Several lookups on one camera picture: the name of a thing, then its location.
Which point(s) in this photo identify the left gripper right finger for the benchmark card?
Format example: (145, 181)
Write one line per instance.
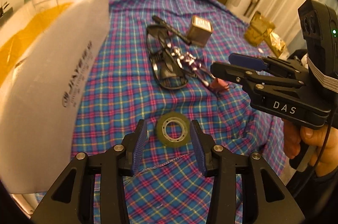
(208, 154)

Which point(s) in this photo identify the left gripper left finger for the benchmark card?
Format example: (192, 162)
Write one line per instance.
(133, 149)

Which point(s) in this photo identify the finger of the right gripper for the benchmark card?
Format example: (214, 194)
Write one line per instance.
(245, 61)

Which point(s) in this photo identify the small pink pouch keychain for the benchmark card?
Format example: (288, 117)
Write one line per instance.
(220, 86)

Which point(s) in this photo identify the clear tape roll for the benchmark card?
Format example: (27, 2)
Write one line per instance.
(173, 130)

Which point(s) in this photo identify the purple silver action figure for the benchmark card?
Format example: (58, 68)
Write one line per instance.
(193, 66)

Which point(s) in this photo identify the black goggles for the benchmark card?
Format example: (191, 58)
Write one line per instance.
(165, 68)

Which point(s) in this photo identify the right hand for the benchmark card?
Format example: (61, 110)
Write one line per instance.
(292, 136)

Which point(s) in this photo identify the golden foil bag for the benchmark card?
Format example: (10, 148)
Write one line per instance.
(262, 29)

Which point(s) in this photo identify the square metal tin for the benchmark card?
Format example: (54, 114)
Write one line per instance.
(199, 31)

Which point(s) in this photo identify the plaid cloth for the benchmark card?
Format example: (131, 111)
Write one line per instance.
(121, 90)

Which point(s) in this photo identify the white foam box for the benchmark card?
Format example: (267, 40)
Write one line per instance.
(48, 48)

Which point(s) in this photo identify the black camera box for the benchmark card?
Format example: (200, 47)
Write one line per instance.
(319, 28)

